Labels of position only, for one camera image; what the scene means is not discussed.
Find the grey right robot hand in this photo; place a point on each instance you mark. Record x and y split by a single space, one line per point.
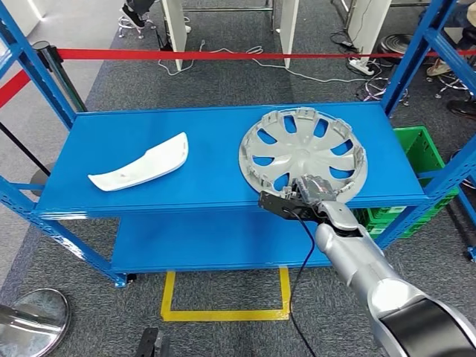
316 189

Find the grey plastic wheel hubcap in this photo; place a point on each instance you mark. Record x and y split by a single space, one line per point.
301 148

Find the white power strip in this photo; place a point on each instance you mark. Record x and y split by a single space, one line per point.
361 67

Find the large green plastic crate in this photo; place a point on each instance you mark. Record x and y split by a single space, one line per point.
420 152

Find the white table leg panel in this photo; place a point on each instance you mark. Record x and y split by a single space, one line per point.
289 32
173 29
368 27

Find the yellow floor tape square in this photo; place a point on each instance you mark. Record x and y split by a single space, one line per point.
223 315

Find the black stool chrome base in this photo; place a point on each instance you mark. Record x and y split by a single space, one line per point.
137 29
396 44
453 86

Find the chrome round floor base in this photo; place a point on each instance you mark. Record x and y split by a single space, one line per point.
466 172

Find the person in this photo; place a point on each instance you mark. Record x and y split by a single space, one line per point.
438 68

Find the white curved plastic trim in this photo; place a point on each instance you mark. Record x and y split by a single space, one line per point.
141 165

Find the person's black shoe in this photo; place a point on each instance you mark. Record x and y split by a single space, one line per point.
133 12

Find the dark belt stanchion chrome base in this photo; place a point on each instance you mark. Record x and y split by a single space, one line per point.
57 74

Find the chrome stanchion with round base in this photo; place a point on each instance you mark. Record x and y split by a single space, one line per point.
33 325

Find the thin black post grey base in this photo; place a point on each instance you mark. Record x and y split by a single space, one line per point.
37 180

